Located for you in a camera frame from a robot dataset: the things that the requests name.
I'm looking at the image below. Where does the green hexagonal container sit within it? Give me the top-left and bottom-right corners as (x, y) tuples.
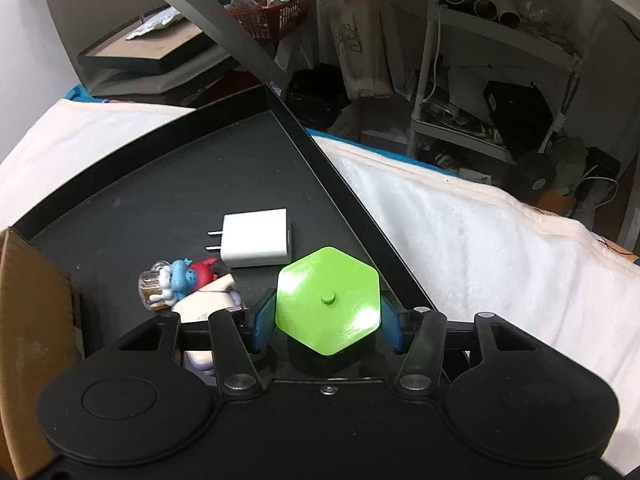
(274, 247), (382, 377)

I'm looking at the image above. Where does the lavender cube toy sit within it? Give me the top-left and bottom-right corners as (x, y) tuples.
(171, 274), (249, 376)

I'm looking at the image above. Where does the white tote bag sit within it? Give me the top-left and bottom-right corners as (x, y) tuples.
(326, 0), (406, 101)

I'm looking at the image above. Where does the blue smurf figurine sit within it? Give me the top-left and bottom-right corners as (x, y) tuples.
(138, 258), (218, 311)

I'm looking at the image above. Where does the brown cardboard box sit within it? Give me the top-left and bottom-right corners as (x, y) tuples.
(1, 228), (77, 479)

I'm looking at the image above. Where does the black framed board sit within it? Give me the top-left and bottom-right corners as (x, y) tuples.
(77, 6), (216, 75)

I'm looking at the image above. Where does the white table cloth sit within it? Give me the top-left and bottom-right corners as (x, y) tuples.
(1, 99), (639, 471)

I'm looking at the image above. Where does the red plastic basket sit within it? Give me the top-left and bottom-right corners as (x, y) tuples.
(230, 0), (311, 46)

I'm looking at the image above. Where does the crumpled plastic bag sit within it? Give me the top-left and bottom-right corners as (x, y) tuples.
(126, 6), (183, 41)

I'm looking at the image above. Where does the black shallow tray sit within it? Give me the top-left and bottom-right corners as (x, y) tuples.
(14, 86), (431, 352)

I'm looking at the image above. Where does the metal storage shelf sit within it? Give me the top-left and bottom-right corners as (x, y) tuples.
(407, 0), (584, 164)

